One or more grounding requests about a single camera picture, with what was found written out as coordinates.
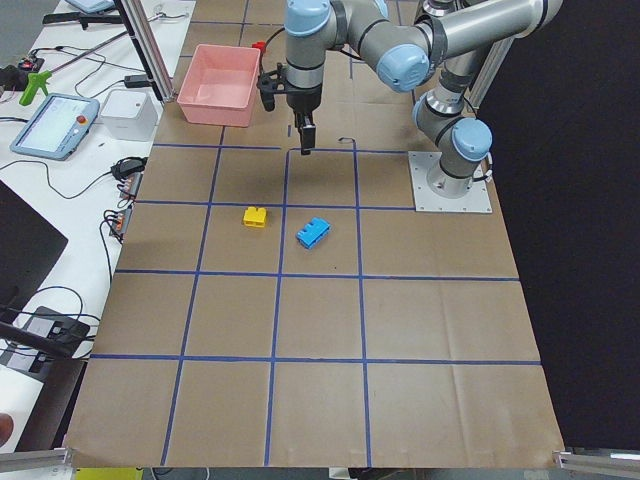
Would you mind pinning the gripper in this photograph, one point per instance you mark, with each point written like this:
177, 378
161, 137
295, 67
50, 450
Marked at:
303, 99

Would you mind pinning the blue toy block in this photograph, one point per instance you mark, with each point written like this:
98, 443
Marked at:
313, 232

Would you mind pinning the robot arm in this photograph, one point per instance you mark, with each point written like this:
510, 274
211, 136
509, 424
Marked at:
450, 39

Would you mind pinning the pink plastic box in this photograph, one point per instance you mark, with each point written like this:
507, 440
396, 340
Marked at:
219, 87

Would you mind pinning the white cube box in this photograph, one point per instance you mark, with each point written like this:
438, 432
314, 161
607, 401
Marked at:
129, 115

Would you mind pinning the red toy block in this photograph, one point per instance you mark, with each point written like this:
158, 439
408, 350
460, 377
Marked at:
260, 45

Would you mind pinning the yellow toy block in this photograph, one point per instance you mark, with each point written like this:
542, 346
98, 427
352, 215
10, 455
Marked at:
255, 217

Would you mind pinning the black power adapter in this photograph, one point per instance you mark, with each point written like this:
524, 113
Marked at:
136, 81

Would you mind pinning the teach pendant tablet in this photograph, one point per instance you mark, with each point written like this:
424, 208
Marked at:
57, 127

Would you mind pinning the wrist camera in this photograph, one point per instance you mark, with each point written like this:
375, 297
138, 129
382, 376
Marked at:
271, 83

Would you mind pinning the aluminium frame post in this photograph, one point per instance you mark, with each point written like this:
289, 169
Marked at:
139, 30

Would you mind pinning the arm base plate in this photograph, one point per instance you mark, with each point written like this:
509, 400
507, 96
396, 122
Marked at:
436, 192

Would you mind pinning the green handled grabber tool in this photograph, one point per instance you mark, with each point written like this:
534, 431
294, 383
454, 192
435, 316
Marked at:
38, 81

